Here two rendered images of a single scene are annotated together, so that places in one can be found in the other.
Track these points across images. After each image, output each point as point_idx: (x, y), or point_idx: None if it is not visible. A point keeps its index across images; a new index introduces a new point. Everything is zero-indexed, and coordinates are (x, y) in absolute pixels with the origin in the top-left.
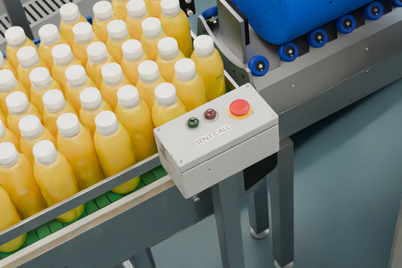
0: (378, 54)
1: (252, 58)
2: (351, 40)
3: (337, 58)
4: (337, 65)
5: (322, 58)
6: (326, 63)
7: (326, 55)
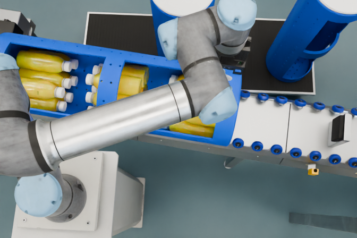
0: None
1: None
2: (55, 118)
3: (48, 119)
4: (48, 121)
5: (36, 116)
6: (41, 118)
7: (39, 116)
